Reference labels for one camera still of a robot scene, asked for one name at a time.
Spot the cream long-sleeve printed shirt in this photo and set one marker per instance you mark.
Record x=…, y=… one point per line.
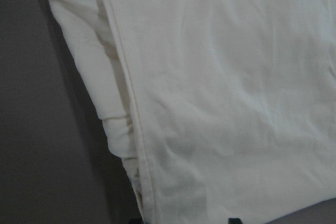
x=217, y=108

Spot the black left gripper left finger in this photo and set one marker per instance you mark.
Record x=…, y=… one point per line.
x=136, y=221

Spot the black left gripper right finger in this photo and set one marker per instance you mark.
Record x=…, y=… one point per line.
x=234, y=221

